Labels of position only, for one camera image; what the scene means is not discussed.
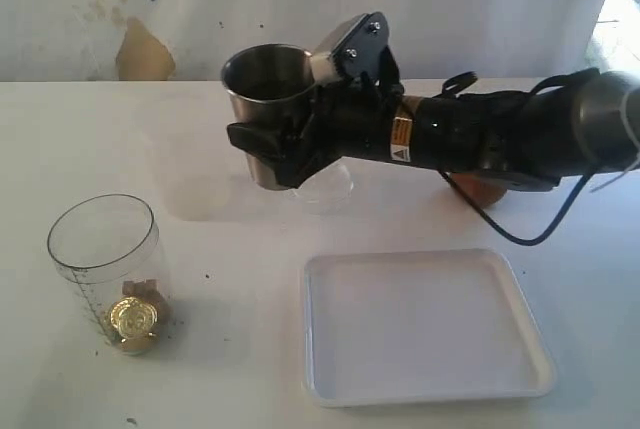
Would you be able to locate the gold coin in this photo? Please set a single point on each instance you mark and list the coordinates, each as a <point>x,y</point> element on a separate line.
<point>132,317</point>

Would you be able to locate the clear plastic measuring cup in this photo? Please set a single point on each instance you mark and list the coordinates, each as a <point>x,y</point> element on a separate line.
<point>101,242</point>

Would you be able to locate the white rectangular tray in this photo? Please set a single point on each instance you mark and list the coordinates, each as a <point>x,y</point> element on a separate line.
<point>419,327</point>

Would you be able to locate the clear plastic dome lid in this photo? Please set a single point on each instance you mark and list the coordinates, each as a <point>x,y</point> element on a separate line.
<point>325,191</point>

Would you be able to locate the stainless steel cup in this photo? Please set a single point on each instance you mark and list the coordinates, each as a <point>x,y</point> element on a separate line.
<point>269,84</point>

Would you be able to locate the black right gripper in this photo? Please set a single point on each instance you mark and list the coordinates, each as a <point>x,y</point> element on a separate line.
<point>347,120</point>

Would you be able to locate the brown wooden bowl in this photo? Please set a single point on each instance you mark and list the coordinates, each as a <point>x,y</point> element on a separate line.
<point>483,193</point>

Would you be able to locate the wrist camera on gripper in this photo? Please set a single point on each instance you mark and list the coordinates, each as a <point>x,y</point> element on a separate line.
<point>354,47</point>

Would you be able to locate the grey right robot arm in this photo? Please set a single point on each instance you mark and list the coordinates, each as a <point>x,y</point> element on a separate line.
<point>567,125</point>

